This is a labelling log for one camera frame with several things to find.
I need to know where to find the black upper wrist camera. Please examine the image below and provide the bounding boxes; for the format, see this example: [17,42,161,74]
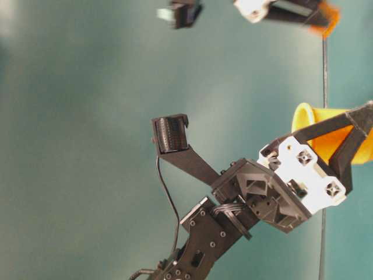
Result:
[156,0,203,29]

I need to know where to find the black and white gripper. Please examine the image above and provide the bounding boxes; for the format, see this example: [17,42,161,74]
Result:
[212,101,372,233]

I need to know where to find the orange block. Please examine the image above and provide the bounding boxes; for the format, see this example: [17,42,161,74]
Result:
[310,1,340,40]

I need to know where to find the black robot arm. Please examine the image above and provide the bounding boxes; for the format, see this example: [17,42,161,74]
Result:
[133,101,372,279]

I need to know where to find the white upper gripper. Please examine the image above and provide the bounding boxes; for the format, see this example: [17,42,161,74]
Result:
[233,0,321,26]

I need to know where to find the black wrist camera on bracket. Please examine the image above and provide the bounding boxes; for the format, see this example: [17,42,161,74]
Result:
[152,114,219,186]

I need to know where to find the thin black camera cable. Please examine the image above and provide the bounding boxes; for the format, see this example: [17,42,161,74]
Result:
[155,154,181,254]

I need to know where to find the yellow plastic cup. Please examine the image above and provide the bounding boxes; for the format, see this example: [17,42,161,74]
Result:
[291,101,373,166]

